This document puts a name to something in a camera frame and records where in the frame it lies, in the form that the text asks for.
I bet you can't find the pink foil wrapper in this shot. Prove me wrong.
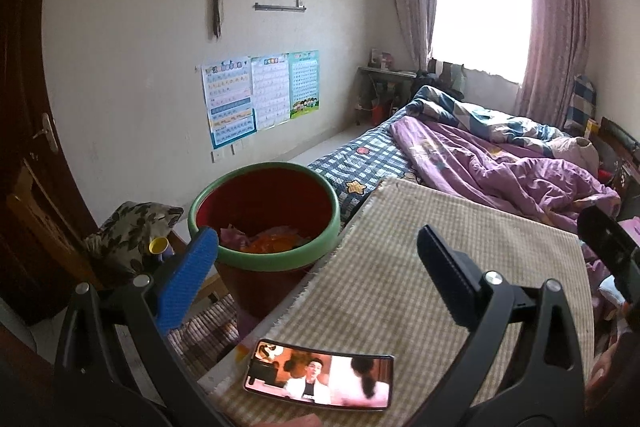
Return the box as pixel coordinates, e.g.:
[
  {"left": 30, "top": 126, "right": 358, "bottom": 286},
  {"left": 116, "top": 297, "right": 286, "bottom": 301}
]
[{"left": 219, "top": 227, "right": 250, "bottom": 251}]

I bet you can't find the orange plastic wrapper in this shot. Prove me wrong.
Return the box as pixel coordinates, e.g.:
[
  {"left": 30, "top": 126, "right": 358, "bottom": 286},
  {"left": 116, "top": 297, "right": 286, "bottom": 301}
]
[{"left": 242, "top": 227, "right": 309, "bottom": 254}]

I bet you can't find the trash inside bin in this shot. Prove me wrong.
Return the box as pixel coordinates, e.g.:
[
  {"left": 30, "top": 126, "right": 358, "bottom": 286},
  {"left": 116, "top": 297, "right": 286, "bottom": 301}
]
[{"left": 220, "top": 225, "right": 309, "bottom": 255}]

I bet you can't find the person's right hand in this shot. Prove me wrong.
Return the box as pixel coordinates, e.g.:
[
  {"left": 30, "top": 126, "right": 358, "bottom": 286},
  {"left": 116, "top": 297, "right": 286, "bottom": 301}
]
[{"left": 586, "top": 303, "right": 639, "bottom": 409}]

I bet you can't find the yellow and purple cup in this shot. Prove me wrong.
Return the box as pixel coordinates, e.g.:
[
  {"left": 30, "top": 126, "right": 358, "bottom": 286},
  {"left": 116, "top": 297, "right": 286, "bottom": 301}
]
[{"left": 149, "top": 236, "right": 175, "bottom": 262}]

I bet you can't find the wooden chair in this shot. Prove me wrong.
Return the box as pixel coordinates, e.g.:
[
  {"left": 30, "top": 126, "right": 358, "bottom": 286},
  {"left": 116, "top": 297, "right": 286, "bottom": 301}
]
[{"left": 162, "top": 227, "right": 219, "bottom": 309}]

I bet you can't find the floral cushion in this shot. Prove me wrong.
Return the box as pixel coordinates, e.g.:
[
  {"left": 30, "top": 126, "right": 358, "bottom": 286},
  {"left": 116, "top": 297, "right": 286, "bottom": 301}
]
[{"left": 85, "top": 202, "right": 184, "bottom": 275}]

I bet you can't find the red bin with green rim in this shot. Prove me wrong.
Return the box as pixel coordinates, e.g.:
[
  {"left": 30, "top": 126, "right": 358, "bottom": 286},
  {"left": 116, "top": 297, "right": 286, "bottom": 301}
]
[{"left": 188, "top": 162, "right": 341, "bottom": 321}]

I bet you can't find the dark wooden door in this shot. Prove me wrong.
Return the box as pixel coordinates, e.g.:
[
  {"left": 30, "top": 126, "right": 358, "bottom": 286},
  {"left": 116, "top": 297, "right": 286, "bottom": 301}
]
[{"left": 1, "top": 0, "right": 98, "bottom": 325}]

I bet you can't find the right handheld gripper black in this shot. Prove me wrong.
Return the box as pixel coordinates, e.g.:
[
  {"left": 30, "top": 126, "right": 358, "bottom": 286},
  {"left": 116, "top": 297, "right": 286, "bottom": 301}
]
[{"left": 577, "top": 206, "right": 639, "bottom": 306}]

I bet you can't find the smartphone with lit screen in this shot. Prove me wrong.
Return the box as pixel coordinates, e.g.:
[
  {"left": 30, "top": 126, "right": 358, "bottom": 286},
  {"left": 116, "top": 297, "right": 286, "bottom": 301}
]
[{"left": 242, "top": 339, "right": 394, "bottom": 411}]

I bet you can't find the beige checkered mat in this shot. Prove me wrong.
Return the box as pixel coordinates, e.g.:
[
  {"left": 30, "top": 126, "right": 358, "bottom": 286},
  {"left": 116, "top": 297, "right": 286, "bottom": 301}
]
[{"left": 199, "top": 175, "right": 597, "bottom": 427}]

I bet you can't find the purple quilt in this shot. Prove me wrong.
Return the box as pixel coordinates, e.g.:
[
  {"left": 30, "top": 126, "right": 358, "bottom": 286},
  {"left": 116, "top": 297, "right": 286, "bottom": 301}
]
[{"left": 388, "top": 115, "right": 623, "bottom": 233}]

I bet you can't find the left learning chart poster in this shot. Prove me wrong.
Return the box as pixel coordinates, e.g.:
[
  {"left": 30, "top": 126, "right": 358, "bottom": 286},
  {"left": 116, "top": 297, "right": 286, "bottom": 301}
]
[{"left": 201, "top": 56, "right": 257, "bottom": 150}]

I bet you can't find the learning chart poster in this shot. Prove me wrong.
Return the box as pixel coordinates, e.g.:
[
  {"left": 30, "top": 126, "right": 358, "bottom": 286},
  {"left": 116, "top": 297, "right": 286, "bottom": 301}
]
[
  {"left": 250, "top": 53, "right": 291, "bottom": 131},
  {"left": 201, "top": 56, "right": 257, "bottom": 150}
]

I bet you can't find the blue plaid bedsheet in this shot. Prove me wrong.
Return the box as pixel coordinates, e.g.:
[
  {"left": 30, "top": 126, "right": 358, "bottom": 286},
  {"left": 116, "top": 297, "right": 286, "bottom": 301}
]
[{"left": 308, "top": 109, "right": 422, "bottom": 225}]

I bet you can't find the dark wooden headboard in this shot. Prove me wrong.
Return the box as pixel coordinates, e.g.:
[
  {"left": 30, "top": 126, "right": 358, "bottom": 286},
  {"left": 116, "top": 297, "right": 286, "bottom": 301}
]
[{"left": 598, "top": 117, "right": 639, "bottom": 195}]

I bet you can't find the middle learning chart poster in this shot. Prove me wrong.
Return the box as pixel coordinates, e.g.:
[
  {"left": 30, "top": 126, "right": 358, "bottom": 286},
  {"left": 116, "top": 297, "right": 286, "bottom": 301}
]
[{"left": 250, "top": 53, "right": 291, "bottom": 131}]

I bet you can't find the right green learning poster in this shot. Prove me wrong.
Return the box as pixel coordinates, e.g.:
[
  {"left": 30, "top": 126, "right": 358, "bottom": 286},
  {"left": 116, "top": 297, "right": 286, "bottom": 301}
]
[{"left": 288, "top": 50, "right": 320, "bottom": 118}]

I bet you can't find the dark side desk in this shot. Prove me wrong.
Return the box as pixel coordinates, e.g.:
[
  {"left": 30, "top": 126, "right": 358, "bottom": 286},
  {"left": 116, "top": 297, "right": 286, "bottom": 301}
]
[{"left": 355, "top": 66, "right": 416, "bottom": 127}]

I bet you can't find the plaid pillow by curtain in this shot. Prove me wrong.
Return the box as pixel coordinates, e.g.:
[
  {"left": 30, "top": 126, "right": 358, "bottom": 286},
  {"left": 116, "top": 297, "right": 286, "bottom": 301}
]
[{"left": 563, "top": 75, "right": 597, "bottom": 135}]

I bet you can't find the blue patchwork blanket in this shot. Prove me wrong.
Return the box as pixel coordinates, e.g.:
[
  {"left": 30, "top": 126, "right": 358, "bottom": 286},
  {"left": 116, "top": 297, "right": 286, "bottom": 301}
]
[{"left": 406, "top": 86, "right": 567, "bottom": 147}]

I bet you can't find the right pink curtain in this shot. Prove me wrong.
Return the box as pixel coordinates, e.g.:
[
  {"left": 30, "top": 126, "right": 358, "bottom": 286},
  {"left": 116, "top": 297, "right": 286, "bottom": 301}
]
[{"left": 516, "top": 0, "right": 591, "bottom": 128}]

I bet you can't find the wall towel rail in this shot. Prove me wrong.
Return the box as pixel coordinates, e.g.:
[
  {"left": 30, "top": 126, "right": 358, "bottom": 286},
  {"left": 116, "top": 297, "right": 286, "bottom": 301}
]
[{"left": 253, "top": 0, "right": 307, "bottom": 13}]

